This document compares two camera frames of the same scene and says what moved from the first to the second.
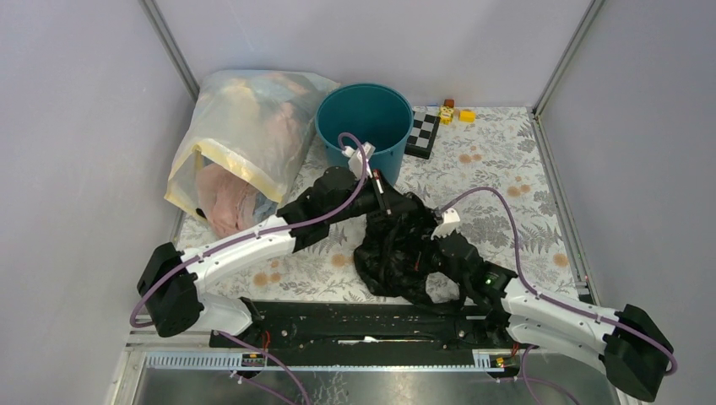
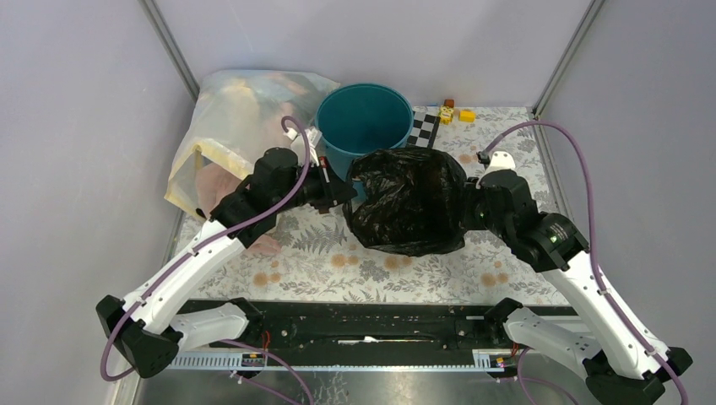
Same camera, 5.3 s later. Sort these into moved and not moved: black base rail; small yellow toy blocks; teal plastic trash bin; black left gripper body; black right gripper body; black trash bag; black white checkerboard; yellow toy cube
Moved: black trash bag; black right gripper body; black left gripper body
Not moved: small yellow toy blocks; yellow toy cube; black base rail; black white checkerboard; teal plastic trash bin
